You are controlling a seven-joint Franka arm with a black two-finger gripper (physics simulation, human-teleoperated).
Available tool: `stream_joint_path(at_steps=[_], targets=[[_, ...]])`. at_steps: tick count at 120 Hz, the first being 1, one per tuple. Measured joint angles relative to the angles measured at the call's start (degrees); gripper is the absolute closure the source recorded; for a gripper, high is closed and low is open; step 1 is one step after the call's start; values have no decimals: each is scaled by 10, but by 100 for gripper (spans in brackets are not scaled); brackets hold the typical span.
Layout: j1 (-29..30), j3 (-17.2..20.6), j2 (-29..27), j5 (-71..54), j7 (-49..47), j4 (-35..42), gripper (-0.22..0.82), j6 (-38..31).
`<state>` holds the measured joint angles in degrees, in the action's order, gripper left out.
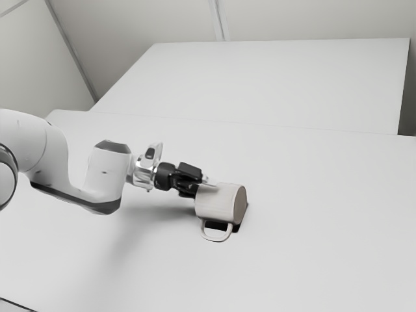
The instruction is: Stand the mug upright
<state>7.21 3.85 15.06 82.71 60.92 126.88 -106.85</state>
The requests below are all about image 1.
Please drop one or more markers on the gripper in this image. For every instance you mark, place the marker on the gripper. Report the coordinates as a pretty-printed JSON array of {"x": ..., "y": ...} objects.
[{"x": 170, "y": 178}]

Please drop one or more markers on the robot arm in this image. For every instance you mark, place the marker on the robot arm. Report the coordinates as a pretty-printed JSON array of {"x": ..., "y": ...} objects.
[{"x": 48, "y": 162}]

